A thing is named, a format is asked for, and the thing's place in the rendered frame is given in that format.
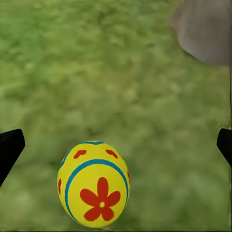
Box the easter egg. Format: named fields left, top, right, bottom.
left=57, top=141, right=130, bottom=228

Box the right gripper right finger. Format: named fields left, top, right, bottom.
left=217, top=128, right=232, bottom=167

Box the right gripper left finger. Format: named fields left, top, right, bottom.
left=0, top=128, right=25, bottom=186

